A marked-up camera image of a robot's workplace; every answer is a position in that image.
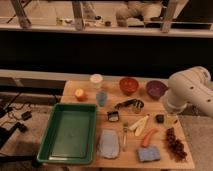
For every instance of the black dish brush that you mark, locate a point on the black dish brush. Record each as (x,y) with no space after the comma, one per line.
(126,103)

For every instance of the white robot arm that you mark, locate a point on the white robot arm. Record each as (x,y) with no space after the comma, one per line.
(189,86)

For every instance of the white plastic cup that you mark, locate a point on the white plastic cup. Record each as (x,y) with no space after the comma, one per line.
(96,80)

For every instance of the blue plastic cup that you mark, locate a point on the blue plastic cup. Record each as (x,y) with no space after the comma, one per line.
(101,98)

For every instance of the red bowl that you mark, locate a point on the red bowl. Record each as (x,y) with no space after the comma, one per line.
(128,85)

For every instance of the orange fruit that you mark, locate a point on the orange fruit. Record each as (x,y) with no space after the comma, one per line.
(80,94)

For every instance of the small black square container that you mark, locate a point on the small black square container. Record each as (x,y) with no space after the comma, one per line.
(113,116)

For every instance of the purple bowl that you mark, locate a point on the purple bowl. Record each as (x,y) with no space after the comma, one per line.
(156,89)

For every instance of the black rectangular block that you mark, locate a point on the black rectangular block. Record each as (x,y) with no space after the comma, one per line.
(159,118)

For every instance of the blue folded cloth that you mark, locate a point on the blue folded cloth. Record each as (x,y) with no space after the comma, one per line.
(108,146)

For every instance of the green plastic tray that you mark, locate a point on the green plastic tray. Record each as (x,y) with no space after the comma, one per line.
(70,135)

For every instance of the orange carrot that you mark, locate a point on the orange carrot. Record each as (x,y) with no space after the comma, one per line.
(147,138)

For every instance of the metal fork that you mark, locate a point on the metal fork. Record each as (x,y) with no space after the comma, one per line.
(125,130)

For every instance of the blue sponge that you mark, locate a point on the blue sponge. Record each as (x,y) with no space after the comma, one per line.
(148,154)

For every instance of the person in background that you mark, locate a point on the person in background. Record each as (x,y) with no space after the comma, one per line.
(146,9)

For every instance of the purple grape bunch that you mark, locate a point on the purple grape bunch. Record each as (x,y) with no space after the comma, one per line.
(175,145)

